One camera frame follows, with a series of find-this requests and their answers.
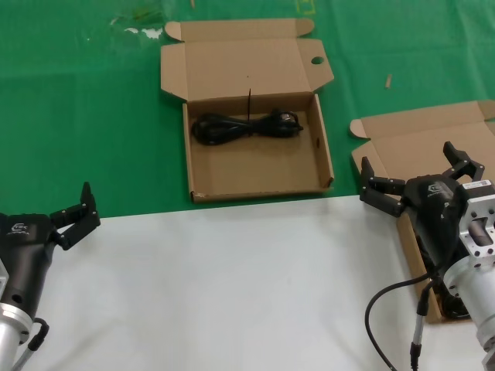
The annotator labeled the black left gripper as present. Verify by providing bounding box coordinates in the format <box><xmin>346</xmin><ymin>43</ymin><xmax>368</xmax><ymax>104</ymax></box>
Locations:
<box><xmin>0</xmin><ymin>180</ymin><xmax>101</xmax><ymax>314</ymax></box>

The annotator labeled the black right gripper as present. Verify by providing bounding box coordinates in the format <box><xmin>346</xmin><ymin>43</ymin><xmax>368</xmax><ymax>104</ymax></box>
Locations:
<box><xmin>359</xmin><ymin>141</ymin><xmax>485</xmax><ymax>268</ymax></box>

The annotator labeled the black cable bundle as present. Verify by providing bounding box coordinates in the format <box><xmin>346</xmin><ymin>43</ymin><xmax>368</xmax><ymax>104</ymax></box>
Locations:
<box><xmin>192</xmin><ymin>87</ymin><xmax>305</xmax><ymax>147</ymax></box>

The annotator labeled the open brown cardboard box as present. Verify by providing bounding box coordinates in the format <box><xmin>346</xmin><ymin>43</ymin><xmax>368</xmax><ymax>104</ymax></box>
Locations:
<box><xmin>350</xmin><ymin>99</ymin><xmax>495</xmax><ymax>325</ymax></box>

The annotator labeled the cardboard box with round hole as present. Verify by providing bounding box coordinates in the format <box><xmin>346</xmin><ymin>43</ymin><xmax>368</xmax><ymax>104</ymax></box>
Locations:
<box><xmin>159</xmin><ymin>17</ymin><xmax>336</xmax><ymax>204</ymax></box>

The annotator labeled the green table cloth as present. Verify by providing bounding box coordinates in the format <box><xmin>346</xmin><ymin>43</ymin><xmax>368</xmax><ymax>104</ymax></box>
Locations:
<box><xmin>0</xmin><ymin>0</ymin><xmax>495</xmax><ymax>220</ymax></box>

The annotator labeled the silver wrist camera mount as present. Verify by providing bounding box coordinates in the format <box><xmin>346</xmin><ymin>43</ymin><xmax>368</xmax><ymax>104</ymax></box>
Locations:
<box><xmin>458</xmin><ymin>179</ymin><xmax>495</xmax><ymax>267</ymax></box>

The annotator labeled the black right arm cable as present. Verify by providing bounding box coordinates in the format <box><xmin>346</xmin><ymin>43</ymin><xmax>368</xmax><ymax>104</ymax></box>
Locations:
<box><xmin>365</xmin><ymin>266</ymin><xmax>444</xmax><ymax>371</ymax></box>

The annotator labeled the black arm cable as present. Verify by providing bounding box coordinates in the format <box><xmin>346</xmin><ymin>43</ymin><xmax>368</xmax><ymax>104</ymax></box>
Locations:
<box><xmin>11</xmin><ymin>316</ymin><xmax>50</xmax><ymax>371</ymax></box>
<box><xmin>365</xmin><ymin>266</ymin><xmax>444</xmax><ymax>371</ymax></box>

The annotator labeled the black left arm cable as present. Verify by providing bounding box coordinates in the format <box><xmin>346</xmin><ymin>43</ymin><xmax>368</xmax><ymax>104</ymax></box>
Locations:
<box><xmin>11</xmin><ymin>316</ymin><xmax>50</xmax><ymax>371</ymax></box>

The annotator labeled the pile of black cables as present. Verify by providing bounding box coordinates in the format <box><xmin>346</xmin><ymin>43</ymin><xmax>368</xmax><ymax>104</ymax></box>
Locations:
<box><xmin>415</xmin><ymin>227</ymin><xmax>473</xmax><ymax>320</ymax></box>

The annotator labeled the cable with silver connector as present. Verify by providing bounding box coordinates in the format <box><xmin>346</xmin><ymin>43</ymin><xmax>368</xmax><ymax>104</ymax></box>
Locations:
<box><xmin>408</xmin><ymin>280</ymin><xmax>438</xmax><ymax>371</ymax></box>

